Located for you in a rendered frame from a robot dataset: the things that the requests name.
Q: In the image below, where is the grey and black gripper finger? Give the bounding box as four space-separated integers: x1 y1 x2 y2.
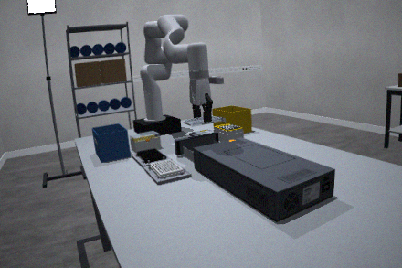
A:
192 104 201 118
202 93 213 123

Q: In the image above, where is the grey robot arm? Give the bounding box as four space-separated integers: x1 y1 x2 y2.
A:
140 15 224 122

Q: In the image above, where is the yellow open-top box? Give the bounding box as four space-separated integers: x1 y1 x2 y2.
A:
212 106 252 133

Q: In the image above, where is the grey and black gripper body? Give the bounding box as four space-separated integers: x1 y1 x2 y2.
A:
189 77 211 106

